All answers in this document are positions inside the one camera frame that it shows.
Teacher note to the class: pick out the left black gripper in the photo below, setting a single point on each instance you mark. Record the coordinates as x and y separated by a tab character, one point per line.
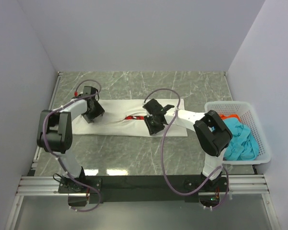
99	110

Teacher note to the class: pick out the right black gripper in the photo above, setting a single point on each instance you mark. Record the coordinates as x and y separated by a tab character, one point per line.
151	130

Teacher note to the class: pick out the white red-print t-shirt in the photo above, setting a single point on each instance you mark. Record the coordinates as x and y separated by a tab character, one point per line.
119	119

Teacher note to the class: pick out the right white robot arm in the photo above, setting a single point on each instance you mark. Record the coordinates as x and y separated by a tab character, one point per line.
213	134

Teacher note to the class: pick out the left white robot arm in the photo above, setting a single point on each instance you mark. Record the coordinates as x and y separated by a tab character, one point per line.
55	134

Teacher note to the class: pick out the orange t-shirt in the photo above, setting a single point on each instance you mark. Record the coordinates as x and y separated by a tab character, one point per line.
223	117

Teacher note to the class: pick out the blue t-shirt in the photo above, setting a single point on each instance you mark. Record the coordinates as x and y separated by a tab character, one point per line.
243	146

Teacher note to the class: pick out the white plastic laundry basket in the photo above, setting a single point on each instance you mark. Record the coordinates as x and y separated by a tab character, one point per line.
248	117

